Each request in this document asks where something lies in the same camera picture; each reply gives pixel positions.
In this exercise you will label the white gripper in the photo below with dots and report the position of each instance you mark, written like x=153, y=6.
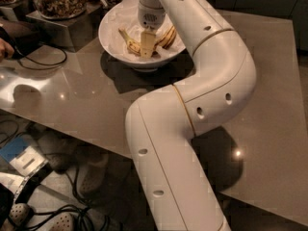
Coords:
x=150, y=17

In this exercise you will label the spotted yellow banana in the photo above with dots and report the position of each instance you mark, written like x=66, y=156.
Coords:
x=165, y=41

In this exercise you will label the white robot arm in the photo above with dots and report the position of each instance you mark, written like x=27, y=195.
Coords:
x=161, y=124

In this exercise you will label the white ceramic bowl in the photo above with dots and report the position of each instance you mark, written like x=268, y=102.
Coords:
x=146, y=63

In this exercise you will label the person hand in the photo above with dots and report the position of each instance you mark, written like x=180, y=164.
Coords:
x=6, y=50

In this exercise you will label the white paper liner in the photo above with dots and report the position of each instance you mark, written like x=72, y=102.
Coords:
x=122, y=23

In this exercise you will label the metal stand block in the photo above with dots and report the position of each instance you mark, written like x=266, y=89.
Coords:
x=17, y=11
x=71, y=34

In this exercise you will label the dark brown device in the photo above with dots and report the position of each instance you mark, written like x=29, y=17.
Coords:
x=23, y=37

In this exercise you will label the grey clog shoe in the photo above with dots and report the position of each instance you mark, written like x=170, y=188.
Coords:
x=95, y=174

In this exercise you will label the blue and white box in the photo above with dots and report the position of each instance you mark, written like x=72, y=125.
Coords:
x=23, y=157

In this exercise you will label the beige clog shoe pair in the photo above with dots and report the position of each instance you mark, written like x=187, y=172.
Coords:
x=22, y=217

